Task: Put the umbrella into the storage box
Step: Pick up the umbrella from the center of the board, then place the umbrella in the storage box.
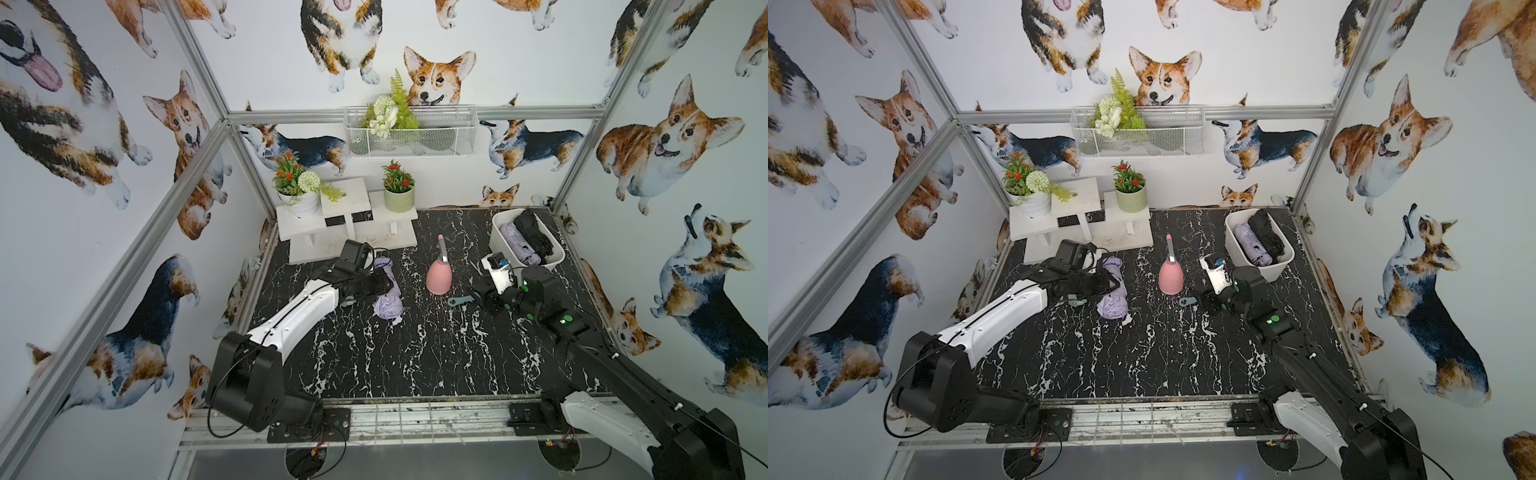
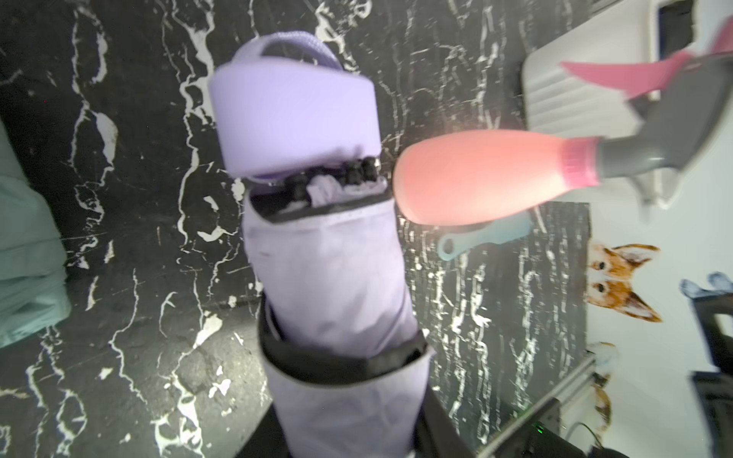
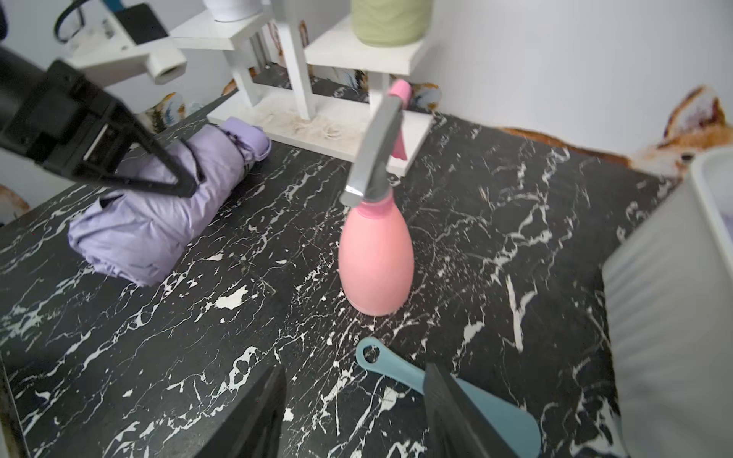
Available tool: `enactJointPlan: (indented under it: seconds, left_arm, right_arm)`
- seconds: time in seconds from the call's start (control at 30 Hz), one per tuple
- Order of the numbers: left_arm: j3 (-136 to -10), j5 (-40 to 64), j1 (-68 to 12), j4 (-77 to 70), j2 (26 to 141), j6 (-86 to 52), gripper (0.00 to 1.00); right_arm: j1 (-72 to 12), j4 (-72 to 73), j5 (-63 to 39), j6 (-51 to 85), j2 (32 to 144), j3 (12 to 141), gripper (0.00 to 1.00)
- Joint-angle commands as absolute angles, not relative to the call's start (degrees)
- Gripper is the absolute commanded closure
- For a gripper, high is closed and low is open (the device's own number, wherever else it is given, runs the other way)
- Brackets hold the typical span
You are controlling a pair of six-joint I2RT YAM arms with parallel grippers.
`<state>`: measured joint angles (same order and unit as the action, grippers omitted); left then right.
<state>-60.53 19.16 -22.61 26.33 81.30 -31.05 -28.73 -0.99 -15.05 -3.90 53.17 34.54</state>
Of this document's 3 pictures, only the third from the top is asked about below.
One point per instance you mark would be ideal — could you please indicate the white pot red flowers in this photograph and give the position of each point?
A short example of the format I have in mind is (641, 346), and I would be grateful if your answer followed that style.
(227, 11)

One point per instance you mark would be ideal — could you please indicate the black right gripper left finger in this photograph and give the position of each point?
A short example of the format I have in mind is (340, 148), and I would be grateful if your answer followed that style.
(253, 428)

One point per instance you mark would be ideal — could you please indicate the green pot red flowers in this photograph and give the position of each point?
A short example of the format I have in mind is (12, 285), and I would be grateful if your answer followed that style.
(391, 23)

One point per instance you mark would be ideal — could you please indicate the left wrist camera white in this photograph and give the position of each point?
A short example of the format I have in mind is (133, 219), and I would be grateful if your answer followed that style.
(129, 41)

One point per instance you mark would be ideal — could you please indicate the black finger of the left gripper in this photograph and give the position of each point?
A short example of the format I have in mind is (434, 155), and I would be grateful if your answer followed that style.
(111, 135)

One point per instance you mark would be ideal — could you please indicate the white plastic storage box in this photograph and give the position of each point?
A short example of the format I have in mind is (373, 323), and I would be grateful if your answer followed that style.
(668, 295)

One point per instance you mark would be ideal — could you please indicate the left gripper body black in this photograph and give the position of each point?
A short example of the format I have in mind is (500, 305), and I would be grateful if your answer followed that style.
(60, 120)

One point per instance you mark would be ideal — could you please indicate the white stepped display shelf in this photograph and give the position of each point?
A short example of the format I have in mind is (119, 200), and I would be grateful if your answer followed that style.
(337, 82)

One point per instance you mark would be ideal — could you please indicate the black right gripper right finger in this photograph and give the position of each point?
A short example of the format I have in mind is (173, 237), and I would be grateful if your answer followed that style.
(457, 428)

